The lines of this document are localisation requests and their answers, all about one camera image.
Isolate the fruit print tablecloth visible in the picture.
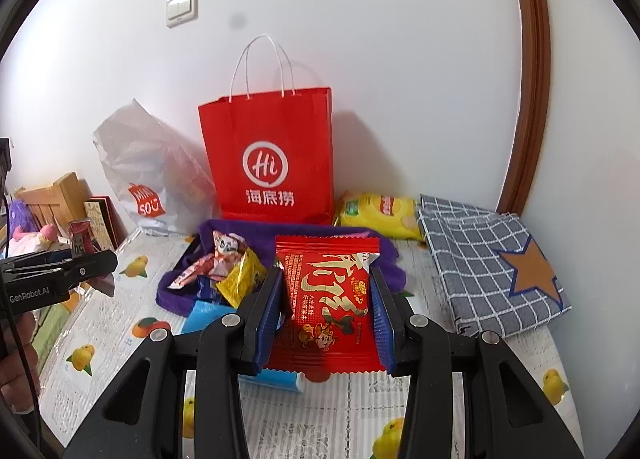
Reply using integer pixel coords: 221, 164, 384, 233
37, 229, 586, 459

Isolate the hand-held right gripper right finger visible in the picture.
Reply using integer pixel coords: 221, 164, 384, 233
369, 268, 586, 459

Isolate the white plastic bag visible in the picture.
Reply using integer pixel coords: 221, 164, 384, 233
92, 99, 221, 237

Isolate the yellow chip bag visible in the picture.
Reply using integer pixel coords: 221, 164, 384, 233
334, 191, 426, 242

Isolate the patterned picture frame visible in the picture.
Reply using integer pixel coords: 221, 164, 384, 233
82, 195, 121, 250

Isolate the purple towel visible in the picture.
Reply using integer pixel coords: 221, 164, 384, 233
156, 219, 408, 317

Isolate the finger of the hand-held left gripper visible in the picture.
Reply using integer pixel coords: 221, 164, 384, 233
0, 249, 73, 276
30, 249, 118, 292

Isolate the pink snack packet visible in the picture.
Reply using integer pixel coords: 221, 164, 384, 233
168, 256, 221, 290

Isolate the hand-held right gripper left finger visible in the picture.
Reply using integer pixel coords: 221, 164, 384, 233
62, 266, 286, 459

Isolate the white light switch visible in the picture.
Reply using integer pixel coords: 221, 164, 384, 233
166, 0, 199, 30

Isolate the blue tissue pack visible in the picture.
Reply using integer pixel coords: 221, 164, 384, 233
181, 300, 306, 394

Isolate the large red snack packet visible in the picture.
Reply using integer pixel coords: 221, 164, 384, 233
262, 235, 396, 375

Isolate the blue cookie packet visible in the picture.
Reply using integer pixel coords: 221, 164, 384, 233
195, 279, 226, 302

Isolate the purple plush toy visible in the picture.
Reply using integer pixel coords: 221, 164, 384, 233
7, 199, 38, 232

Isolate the dark red foil snack packet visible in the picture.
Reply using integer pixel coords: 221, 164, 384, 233
69, 220, 117, 298

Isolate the wooden headboard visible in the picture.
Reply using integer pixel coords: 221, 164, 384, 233
15, 171, 93, 235

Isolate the pink white plush toy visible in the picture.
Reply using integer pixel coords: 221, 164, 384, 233
10, 224, 68, 260

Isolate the red paper bag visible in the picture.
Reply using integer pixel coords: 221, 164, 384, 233
197, 34, 335, 226

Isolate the brown door frame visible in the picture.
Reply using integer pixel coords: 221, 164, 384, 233
495, 0, 551, 214

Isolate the yellow triangular snack packet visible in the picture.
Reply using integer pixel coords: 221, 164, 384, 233
215, 248, 268, 309

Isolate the grey checked cloth with star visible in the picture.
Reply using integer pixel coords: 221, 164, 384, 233
415, 194, 572, 338

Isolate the person's left hand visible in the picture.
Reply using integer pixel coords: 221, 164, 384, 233
0, 311, 41, 412

